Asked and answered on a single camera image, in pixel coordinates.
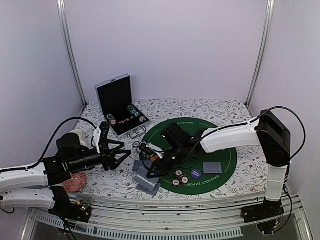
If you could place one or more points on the aluminium poker chip case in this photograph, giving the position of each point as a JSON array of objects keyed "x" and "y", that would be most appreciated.
[{"x": 114, "y": 96}]

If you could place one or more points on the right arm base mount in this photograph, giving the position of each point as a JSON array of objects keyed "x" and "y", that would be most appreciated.
[{"x": 263, "y": 211}]

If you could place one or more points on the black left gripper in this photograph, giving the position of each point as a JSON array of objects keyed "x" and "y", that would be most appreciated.
[{"x": 105, "y": 152}]

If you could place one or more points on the row of dice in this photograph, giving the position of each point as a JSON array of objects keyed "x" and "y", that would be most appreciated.
[{"x": 125, "y": 121}]

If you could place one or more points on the red black 100 chip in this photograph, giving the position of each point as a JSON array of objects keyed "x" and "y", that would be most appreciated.
[{"x": 178, "y": 173}]

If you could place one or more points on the white ceramic mug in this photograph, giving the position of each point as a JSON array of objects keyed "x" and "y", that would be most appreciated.
[{"x": 82, "y": 139}]

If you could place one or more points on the right poker chip stack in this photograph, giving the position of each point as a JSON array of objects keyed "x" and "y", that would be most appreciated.
[{"x": 133, "y": 111}]

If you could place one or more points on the poker chip stack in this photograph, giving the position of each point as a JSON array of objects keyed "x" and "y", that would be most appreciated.
[
  {"x": 133, "y": 111},
  {"x": 111, "y": 119}
]

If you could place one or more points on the round green poker mat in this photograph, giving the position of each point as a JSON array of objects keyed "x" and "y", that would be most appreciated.
[{"x": 208, "y": 182}]

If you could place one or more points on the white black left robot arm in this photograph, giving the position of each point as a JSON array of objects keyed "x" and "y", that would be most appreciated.
[{"x": 39, "y": 185}]

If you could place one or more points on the left poker chip stack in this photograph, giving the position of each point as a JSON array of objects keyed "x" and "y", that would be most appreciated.
[{"x": 111, "y": 119}]

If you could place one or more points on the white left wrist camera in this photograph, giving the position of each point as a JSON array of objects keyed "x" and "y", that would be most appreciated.
[{"x": 95, "y": 140}]

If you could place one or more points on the dealt playing card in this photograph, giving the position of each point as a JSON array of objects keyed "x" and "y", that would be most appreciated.
[
  {"x": 212, "y": 168},
  {"x": 139, "y": 164}
]

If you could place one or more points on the aluminium frame post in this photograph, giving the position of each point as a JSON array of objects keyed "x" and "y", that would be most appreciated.
[
  {"x": 61, "y": 7},
  {"x": 270, "y": 4}
]

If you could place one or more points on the purple small blind button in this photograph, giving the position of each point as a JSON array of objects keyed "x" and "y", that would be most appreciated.
[{"x": 196, "y": 174}]

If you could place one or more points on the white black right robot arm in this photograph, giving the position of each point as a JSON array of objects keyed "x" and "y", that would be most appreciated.
[{"x": 265, "y": 131}]

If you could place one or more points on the aluminium front rail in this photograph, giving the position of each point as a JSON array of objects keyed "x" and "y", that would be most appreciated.
[{"x": 178, "y": 219}]

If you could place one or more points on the left aluminium frame post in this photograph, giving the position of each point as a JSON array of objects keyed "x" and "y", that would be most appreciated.
[{"x": 61, "y": 7}]

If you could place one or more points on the blue chips in case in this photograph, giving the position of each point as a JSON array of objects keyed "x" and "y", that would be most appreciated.
[{"x": 142, "y": 119}]

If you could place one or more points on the right aluminium frame post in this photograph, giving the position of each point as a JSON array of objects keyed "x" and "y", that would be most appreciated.
[{"x": 270, "y": 4}]

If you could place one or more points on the red patterned bowl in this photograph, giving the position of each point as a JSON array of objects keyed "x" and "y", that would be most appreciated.
[{"x": 76, "y": 183}]

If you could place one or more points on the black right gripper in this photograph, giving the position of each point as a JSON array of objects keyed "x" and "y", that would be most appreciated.
[{"x": 162, "y": 168}]

